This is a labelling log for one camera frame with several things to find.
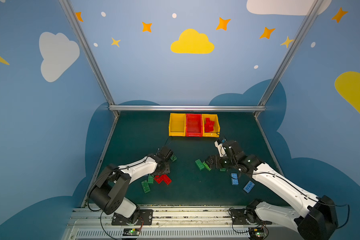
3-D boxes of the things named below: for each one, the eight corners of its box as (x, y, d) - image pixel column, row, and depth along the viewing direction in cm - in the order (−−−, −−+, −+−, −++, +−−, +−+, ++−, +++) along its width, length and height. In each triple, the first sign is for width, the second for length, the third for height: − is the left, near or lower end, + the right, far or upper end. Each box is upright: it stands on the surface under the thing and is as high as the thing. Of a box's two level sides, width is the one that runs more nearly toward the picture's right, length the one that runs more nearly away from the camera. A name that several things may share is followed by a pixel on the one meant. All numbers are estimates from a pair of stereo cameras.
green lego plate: (145, 193, 84) (144, 192, 81) (141, 183, 87) (140, 181, 85) (150, 190, 85) (149, 189, 82) (147, 181, 88) (146, 179, 86)
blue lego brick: (232, 185, 87) (233, 183, 85) (229, 174, 91) (230, 173, 89) (237, 185, 87) (239, 183, 85) (235, 174, 91) (236, 173, 89)
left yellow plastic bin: (168, 136, 107) (168, 131, 103) (170, 118, 119) (169, 113, 114) (185, 136, 107) (186, 131, 103) (185, 118, 119) (185, 113, 114)
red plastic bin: (186, 139, 109) (186, 132, 103) (185, 118, 122) (186, 111, 116) (202, 139, 109) (203, 132, 103) (200, 119, 122) (201, 111, 116)
